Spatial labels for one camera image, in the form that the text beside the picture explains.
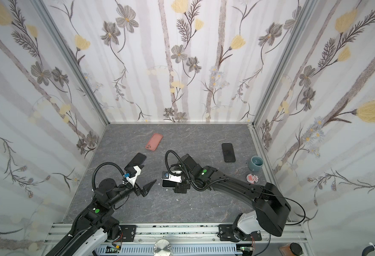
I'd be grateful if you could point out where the pink phone case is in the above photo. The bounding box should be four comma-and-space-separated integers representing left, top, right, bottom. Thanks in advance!
145, 133, 164, 151

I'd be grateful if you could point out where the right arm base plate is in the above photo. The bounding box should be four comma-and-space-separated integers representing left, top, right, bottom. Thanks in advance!
217, 224, 262, 243

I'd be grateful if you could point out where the small pink white object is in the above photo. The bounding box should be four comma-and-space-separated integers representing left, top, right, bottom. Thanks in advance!
246, 174, 259, 184

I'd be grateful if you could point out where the round silver knob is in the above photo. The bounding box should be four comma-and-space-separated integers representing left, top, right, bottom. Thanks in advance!
153, 239, 173, 256

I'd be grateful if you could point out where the brown box black cap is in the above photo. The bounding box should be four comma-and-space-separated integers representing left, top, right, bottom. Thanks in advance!
279, 243, 304, 256

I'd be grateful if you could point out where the teal ceramic cup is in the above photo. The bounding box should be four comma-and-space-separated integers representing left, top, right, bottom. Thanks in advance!
248, 156, 264, 172

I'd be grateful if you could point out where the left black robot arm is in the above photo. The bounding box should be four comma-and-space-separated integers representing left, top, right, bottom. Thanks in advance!
48, 162, 157, 256

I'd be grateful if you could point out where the black phone case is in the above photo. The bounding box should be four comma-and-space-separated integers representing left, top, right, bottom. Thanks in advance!
222, 143, 236, 163

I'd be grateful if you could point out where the light blue phone case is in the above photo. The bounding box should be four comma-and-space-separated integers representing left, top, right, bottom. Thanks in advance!
162, 172, 176, 188

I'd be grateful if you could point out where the white ventilated cable duct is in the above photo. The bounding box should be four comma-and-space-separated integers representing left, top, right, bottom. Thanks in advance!
95, 244, 243, 256

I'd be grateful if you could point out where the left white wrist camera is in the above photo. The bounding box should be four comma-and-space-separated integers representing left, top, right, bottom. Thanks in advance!
123, 165, 141, 188

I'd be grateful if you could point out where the black phone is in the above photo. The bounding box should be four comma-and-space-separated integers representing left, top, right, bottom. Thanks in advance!
125, 153, 147, 171

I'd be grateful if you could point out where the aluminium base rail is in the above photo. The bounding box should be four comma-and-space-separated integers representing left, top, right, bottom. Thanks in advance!
41, 221, 313, 256

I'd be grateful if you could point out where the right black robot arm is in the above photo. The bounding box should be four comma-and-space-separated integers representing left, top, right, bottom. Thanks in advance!
165, 150, 292, 237

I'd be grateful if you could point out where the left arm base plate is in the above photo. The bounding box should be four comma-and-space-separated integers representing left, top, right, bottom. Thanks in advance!
112, 225, 137, 243

